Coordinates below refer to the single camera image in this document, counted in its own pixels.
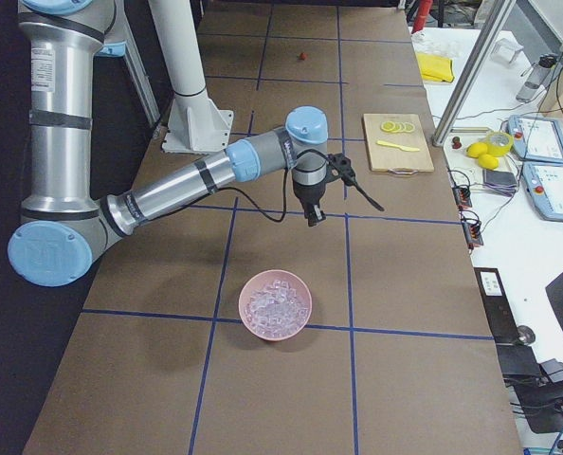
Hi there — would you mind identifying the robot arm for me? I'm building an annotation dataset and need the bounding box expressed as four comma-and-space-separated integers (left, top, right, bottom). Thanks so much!
8, 1, 329, 287

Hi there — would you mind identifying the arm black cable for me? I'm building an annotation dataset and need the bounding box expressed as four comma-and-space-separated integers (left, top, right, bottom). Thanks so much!
214, 148, 339, 224

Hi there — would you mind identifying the teach pendant near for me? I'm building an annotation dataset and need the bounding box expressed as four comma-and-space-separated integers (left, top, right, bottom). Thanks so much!
522, 161, 563, 222

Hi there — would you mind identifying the pink bowl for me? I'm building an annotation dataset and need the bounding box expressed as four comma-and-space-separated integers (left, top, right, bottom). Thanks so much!
238, 269, 313, 341

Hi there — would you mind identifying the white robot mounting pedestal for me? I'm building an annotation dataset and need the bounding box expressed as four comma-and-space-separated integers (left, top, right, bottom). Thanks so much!
149, 0, 234, 154

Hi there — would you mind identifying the teach pendant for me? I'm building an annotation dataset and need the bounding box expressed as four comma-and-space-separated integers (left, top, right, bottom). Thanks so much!
522, 161, 563, 222
501, 115, 563, 165

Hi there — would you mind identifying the aluminium frame post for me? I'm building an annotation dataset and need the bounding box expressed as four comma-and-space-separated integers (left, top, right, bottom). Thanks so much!
431, 0, 517, 147

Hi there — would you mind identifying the crumpled clear plastic bag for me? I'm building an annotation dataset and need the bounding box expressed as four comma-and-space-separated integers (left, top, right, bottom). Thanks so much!
411, 30, 463, 59

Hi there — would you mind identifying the teach pendant far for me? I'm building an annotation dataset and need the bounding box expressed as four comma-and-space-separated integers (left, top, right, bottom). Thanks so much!
501, 115, 563, 165

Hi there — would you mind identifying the bamboo cutting board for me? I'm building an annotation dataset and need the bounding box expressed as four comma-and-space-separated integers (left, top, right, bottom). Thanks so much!
362, 114, 434, 175

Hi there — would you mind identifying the clear water bottle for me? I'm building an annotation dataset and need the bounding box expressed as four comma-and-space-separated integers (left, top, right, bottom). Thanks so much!
516, 53, 558, 102

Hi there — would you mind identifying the pile of clear ice cubes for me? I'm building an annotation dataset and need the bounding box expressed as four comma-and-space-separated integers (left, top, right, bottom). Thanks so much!
243, 280, 310, 338

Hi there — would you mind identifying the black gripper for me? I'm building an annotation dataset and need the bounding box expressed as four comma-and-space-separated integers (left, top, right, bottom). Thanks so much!
293, 182, 326, 228

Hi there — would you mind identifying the yellow tape roll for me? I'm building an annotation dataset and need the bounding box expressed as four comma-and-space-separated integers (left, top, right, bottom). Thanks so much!
484, 131, 514, 157

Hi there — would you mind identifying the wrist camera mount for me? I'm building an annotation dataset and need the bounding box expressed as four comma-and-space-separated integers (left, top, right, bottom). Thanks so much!
324, 154, 385, 212

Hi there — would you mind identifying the yellow cloth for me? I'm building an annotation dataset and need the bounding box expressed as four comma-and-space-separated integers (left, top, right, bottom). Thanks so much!
416, 52, 455, 83

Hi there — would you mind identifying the purple grey notebook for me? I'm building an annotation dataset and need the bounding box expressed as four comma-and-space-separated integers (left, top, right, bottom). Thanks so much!
482, 169, 518, 196

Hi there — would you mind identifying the yellow lemon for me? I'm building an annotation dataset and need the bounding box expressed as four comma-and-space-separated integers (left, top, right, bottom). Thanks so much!
477, 154, 499, 171
466, 142, 488, 158

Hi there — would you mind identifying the small red circuit board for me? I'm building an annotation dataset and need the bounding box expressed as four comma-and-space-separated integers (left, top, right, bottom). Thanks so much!
448, 169, 472, 210

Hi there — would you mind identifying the yellow plastic knife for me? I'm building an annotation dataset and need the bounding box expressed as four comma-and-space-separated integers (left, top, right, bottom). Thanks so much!
376, 140, 421, 153

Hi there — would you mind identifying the white tray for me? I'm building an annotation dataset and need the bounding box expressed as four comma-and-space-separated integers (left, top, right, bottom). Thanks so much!
443, 127, 493, 167

